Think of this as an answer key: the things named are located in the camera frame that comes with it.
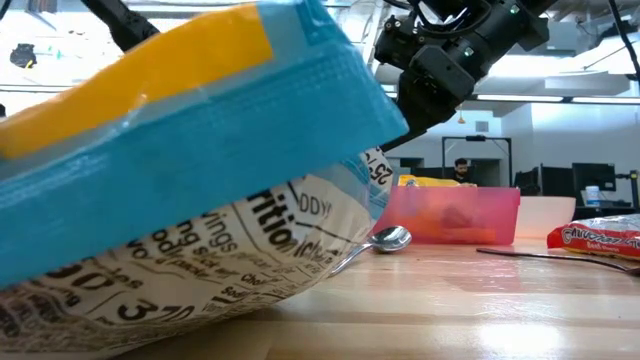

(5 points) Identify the red ramen noodle packet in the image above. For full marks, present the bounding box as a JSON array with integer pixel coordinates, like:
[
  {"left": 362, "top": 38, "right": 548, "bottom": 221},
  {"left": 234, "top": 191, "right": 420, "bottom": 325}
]
[{"left": 546, "top": 213, "right": 640, "bottom": 262}]

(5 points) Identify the silver metal spoon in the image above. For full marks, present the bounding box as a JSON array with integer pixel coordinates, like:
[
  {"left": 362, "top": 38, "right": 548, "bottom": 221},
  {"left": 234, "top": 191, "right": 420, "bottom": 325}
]
[{"left": 327, "top": 224, "right": 413, "bottom": 277}]

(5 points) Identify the long ceiling light bar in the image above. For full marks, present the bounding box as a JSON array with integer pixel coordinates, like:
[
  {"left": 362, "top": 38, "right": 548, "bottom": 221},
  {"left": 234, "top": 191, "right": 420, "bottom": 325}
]
[{"left": 382, "top": 91, "right": 640, "bottom": 106}]

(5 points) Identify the black metal spoon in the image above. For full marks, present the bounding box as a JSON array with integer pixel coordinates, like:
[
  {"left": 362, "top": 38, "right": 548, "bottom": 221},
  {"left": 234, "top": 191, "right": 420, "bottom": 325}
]
[{"left": 475, "top": 247, "right": 640, "bottom": 277}]

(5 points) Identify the red plastic bin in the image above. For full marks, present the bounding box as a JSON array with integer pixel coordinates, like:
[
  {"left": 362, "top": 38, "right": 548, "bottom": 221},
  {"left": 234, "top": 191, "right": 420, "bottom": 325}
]
[{"left": 372, "top": 185, "right": 521, "bottom": 246}]

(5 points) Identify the pale pink plastic bowl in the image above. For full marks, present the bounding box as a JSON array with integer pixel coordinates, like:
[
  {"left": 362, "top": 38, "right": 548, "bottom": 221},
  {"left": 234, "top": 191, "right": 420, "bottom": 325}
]
[{"left": 514, "top": 195, "right": 577, "bottom": 240}]

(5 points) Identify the yellow ramen noodle packet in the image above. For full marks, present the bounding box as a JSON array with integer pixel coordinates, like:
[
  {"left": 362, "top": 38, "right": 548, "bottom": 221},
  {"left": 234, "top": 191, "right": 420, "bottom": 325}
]
[
  {"left": 397, "top": 174, "right": 476, "bottom": 189},
  {"left": 0, "top": 0, "right": 410, "bottom": 360}
]

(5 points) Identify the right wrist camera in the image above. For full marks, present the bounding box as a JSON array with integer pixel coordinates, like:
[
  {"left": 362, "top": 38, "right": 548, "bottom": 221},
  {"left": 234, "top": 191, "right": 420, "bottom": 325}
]
[{"left": 373, "top": 14, "right": 426, "bottom": 71}]

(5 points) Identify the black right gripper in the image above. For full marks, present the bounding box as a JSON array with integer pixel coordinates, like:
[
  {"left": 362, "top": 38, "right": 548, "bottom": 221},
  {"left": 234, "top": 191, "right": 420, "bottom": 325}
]
[{"left": 379, "top": 44, "right": 476, "bottom": 154}]

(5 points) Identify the black background frame rig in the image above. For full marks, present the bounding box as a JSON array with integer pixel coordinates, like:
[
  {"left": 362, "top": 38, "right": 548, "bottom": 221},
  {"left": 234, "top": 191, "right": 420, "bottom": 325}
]
[{"left": 441, "top": 134, "right": 514, "bottom": 187}]

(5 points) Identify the person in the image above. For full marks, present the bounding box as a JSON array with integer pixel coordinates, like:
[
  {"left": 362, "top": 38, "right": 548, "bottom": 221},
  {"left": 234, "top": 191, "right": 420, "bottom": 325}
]
[{"left": 452, "top": 157, "right": 479, "bottom": 187}]

